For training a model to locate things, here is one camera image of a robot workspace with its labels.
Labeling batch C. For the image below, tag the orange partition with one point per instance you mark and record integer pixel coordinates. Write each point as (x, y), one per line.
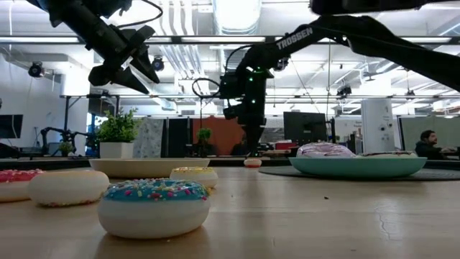
(215, 133)

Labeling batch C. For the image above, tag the small green plant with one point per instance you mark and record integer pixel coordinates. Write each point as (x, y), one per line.
(65, 148)

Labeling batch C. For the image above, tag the black hanging ceiling camera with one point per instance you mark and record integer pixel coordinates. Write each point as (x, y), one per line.
(283, 64)

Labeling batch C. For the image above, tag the red box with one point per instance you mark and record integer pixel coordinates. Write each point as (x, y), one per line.
(285, 146)

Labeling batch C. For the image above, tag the white column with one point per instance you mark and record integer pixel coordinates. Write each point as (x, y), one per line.
(377, 129)

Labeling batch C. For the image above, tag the black computer monitor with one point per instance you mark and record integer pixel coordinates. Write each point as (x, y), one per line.
(303, 127)

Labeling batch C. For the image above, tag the white plant pot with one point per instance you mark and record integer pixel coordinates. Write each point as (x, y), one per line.
(116, 151)

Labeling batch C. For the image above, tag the round green plant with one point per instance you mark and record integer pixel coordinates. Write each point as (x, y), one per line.
(205, 136)

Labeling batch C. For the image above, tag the red sprinkled donut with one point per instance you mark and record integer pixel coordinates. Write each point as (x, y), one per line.
(10, 187)

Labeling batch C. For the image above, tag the yellow frosted donut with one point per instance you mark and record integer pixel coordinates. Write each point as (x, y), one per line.
(196, 177)

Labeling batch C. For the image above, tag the cream plate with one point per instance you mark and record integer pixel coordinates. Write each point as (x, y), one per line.
(143, 168)

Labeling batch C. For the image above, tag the dark wall screen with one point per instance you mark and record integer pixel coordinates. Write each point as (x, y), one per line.
(10, 126)

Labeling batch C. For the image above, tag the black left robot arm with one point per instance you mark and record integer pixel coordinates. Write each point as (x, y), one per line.
(72, 14)

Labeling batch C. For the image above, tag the black background frame rail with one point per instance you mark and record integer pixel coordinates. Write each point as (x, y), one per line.
(143, 96)

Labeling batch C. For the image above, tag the person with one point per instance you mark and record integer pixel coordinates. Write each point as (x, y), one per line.
(427, 149)
(239, 149)

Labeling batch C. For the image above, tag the large green plant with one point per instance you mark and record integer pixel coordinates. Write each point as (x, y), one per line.
(118, 127)

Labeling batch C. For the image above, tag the blue frosted sprinkled donut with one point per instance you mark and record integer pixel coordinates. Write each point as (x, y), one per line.
(154, 216)

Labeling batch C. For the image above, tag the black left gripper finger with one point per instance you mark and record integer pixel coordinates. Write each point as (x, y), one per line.
(108, 76)
(145, 66)

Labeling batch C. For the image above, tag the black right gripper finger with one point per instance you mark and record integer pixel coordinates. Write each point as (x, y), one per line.
(254, 138)

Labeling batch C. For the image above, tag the pink frosted donut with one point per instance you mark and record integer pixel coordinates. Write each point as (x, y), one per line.
(323, 150)

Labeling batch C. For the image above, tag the patterned grey panel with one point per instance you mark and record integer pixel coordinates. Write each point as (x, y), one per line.
(149, 136)

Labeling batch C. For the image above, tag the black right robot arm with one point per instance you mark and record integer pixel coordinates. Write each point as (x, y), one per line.
(359, 32)

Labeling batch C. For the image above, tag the plain white donut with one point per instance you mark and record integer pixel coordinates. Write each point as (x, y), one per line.
(68, 188)

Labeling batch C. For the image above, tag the grey green partition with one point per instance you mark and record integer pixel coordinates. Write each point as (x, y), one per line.
(445, 126)

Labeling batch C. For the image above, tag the black overhead frame beam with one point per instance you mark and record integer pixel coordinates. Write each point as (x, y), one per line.
(215, 40)

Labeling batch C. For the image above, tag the dark panel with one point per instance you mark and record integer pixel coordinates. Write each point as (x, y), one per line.
(178, 136)

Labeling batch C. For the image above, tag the small red white donut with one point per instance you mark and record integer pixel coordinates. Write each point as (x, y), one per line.
(252, 163)

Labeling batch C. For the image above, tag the black background robot arm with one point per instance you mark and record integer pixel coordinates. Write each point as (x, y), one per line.
(54, 131)

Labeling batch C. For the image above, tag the dark round mat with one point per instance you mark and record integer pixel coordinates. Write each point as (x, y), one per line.
(273, 172)

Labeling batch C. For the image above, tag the teal plate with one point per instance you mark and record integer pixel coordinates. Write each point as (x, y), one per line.
(359, 167)

